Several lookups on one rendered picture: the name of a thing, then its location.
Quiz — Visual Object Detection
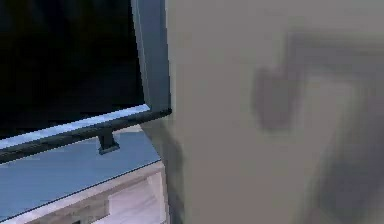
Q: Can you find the black television set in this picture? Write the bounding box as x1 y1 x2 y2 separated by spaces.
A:
0 0 173 165

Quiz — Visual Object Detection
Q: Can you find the pale wooden television stand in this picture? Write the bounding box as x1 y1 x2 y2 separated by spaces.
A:
0 125 167 224

